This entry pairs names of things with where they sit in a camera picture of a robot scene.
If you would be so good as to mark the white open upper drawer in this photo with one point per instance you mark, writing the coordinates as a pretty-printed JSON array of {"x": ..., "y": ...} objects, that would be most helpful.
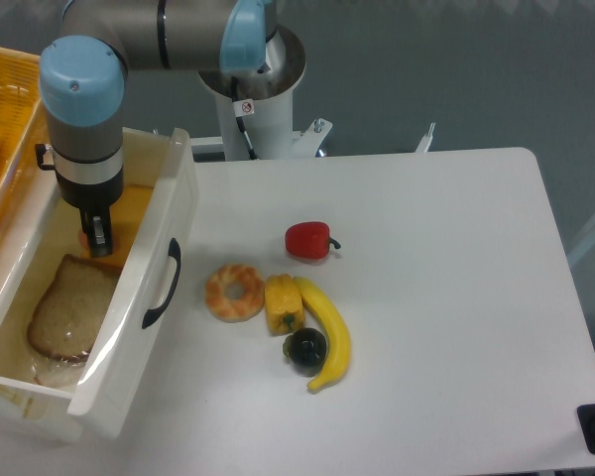
[{"x": 150, "y": 279}]

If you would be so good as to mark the glazed orange donut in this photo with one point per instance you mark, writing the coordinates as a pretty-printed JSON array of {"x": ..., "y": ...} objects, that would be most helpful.
[{"x": 234, "y": 292}]

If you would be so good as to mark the dark green round vegetable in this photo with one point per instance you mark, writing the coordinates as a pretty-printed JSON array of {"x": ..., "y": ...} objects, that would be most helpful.
[{"x": 307, "y": 349}]

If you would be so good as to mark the yellow banana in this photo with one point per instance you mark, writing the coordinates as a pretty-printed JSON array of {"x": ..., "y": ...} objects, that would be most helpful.
[{"x": 339, "y": 353}]

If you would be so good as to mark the brown bread slice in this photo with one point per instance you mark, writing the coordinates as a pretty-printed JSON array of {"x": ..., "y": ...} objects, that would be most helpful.
[{"x": 67, "y": 319}]

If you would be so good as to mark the yellow woven basket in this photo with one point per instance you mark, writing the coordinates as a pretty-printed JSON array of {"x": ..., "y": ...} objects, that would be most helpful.
[{"x": 22, "y": 125}]

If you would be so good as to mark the white drawer cabinet frame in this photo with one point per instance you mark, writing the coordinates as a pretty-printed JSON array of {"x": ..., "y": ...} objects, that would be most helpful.
[{"x": 25, "y": 198}]

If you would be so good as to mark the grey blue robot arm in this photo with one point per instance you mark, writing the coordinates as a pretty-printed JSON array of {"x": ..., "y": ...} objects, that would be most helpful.
[{"x": 239, "y": 49}]

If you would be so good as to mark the yellow bell pepper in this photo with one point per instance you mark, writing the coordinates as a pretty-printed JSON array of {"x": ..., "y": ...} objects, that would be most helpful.
[{"x": 283, "y": 305}]

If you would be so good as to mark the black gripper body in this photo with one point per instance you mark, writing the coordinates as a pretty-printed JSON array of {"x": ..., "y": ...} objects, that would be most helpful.
[{"x": 92, "y": 200}]

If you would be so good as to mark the white bracket behind table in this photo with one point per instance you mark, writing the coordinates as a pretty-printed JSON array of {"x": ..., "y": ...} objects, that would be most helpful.
[{"x": 426, "y": 140}]

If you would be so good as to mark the red bell pepper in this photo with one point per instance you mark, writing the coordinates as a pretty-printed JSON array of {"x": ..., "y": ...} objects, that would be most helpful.
[{"x": 310, "y": 240}]

